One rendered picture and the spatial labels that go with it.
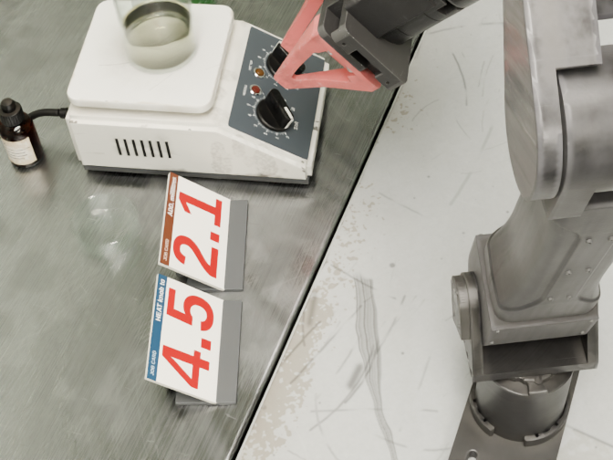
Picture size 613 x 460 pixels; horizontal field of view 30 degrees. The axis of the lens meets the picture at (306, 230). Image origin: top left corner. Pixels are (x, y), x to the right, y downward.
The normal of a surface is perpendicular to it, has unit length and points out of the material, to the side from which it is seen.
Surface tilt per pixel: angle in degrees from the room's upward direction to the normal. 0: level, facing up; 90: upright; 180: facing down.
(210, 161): 90
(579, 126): 46
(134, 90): 0
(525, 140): 90
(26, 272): 0
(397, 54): 50
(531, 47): 38
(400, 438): 0
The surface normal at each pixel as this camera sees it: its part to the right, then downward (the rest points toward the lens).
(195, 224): 0.60, -0.48
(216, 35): -0.06, -0.61
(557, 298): 0.11, 0.94
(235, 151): -0.13, 0.79
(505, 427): -0.44, 0.73
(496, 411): -0.63, 0.64
